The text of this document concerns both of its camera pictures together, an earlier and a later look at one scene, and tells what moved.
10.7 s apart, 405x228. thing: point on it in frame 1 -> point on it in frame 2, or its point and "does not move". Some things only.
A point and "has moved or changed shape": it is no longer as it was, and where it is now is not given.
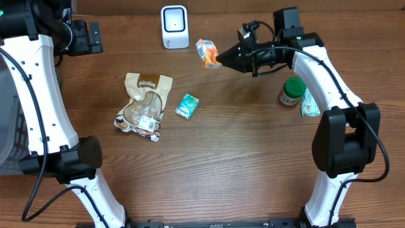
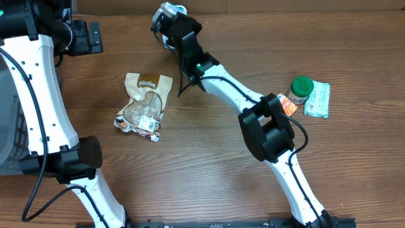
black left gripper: x=87 y=45 does not move
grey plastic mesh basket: x=14 y=133 does not move
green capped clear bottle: x=293 y=89 has moved or changed shape
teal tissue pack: x=187 y=106 -> x=181 y=9
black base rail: x=274 y=223 does not move
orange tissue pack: x=208 y=52 -> x=289 y=107
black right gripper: x=247 y=60 -> x=197 y=25
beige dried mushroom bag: x=142 y=114 does not move
